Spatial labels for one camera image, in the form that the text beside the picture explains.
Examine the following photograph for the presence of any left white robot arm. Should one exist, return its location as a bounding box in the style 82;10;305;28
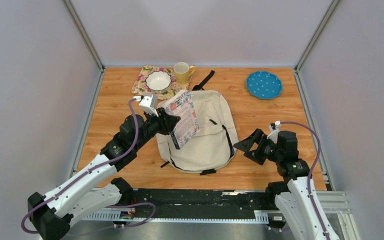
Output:
20;108;181;240

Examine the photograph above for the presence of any floral square tray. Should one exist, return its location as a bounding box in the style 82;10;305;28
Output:
131;65;192;100

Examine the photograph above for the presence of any beige canvas backpack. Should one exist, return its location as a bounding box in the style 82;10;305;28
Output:
155;70;240;176

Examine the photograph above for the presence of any yellow ceramic mug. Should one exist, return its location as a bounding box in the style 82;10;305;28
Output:
173;62;196;85

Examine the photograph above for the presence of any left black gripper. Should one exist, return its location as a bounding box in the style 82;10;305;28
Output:
133;107;181;151

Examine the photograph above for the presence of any white bowl with dark rim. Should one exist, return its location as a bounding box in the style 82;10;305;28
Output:
145;71;172;94

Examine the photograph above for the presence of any blue polka dot plate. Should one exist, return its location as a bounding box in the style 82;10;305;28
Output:
245;70;283;100

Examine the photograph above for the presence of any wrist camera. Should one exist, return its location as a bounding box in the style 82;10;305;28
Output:
267;120;282;144
133;93;158;116

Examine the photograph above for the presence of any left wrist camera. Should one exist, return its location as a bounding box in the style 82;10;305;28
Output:
133;93;158;116

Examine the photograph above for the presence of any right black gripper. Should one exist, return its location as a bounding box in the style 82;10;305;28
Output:
232;128;282;166

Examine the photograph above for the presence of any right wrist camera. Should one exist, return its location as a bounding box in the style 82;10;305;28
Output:
267;120;282;144

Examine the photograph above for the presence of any floral patterned small book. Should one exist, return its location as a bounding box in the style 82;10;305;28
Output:
159;89;200;150

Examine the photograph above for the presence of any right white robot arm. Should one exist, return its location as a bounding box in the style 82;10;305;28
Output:
234;128;340;240

